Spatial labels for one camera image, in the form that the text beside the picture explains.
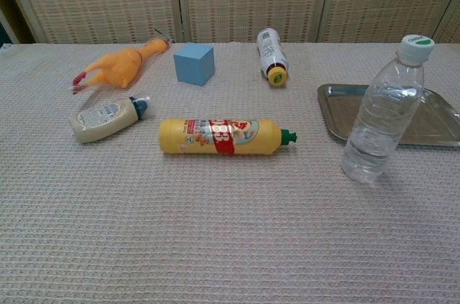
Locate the transparent plastic water bottle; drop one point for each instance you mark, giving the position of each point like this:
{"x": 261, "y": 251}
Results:
{"x": 381, "y": 117}

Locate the yellow bottle with green cap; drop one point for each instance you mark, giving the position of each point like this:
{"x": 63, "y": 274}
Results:
{"x": 223, "y": 137}

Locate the white bottle with yellow cap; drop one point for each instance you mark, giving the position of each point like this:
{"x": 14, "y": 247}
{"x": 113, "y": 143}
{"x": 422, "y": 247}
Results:
{"x": 272, "y": 54}

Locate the metal tray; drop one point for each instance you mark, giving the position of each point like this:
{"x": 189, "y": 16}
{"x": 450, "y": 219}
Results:
{"x": 338, "y": 110}

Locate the cream squeeze bottle blue cap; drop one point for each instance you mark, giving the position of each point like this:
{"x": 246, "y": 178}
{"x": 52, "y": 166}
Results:
{"x": 104, "y": 119}

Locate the blue cube block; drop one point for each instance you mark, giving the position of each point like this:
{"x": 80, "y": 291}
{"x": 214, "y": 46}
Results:
{"x": 192, "y": 65}

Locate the beige woven tablecloth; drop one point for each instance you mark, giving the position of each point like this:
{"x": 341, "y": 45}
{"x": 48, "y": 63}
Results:
{"x": 201, "y": 217}

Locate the orange rubber chicken toy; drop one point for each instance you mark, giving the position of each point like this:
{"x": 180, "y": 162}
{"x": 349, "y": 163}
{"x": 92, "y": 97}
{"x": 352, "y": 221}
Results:
{"x": 115, "y": 65}

